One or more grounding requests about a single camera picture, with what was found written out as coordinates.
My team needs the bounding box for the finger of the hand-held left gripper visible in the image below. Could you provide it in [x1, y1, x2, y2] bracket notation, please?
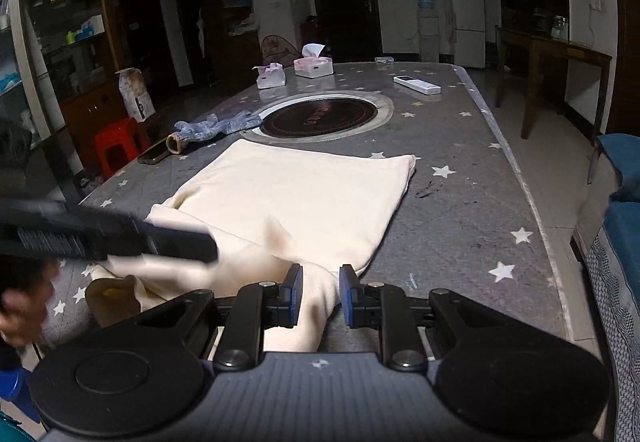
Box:
[144, 221, 220, 264]

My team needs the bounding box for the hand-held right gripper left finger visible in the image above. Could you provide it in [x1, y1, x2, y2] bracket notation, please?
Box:
[132, 263, 304, 371]

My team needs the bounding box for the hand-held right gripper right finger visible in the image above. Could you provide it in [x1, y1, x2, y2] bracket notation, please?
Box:
[339, 263, 507, 371]

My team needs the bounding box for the cream sweater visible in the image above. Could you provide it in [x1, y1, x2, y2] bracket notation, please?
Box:
[85, 138, 417, 353]

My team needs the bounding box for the person's left hand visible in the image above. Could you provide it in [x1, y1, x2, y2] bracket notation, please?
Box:
[0, 265, 57, 349]

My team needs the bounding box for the flat black object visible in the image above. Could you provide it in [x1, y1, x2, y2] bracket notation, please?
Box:
[137, 139, 173, 165]

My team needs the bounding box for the red plastic stool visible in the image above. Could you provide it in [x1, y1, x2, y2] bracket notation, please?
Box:
[94, 117, 151, 178]

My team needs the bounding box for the blue grey sock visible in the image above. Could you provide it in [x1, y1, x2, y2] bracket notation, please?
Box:
[167, 111, 263, 156]

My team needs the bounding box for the grey star tablecloth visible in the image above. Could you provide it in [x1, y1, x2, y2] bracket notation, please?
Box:
[42, 62, 568, 353]

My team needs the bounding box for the white paper bag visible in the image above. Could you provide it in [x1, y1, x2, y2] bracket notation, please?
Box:
[115, 67, 157, 123]

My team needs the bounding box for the blue plastic stool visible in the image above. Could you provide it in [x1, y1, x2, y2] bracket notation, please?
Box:
[0, 366, 42, 424]

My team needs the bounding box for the round black induction cooker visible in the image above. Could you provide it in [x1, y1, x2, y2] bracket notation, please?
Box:
[248, 91, 395, 141]

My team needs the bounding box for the small pink tissue pack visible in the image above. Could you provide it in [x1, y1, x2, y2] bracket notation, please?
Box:
[252, 63, 287, 90]

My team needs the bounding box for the pink white tissue box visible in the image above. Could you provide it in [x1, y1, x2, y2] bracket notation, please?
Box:
[293, 42, 334, 78]

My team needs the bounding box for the white remote control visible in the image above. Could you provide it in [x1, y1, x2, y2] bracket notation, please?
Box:
[393, 74, 442, 96]

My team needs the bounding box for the grey patterned sofa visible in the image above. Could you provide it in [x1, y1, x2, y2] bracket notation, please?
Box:
[570, 133, 640, 442]

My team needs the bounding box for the white water dispenser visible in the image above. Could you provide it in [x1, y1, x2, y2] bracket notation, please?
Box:
[417, 10, 442, 64]

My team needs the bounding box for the dark wooden door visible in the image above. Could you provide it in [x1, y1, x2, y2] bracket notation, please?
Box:
[307, 0, 383, 63]

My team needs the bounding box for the white refrigerator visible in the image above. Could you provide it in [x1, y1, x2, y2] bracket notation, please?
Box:
[447, 0, 487, 69]

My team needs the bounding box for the blue sofa cover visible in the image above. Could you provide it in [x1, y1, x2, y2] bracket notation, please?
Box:
[594, 133, 640, 273]

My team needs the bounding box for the dark wooden desk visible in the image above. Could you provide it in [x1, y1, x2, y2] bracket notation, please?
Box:
[494, 25, 613, 140]

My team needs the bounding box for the dark wooden panel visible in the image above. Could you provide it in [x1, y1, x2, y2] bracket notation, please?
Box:
[605, 0, 640, 138]

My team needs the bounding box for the arched wooden wall unit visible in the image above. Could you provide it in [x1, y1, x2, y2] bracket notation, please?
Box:
[19, 0, 264, 138]

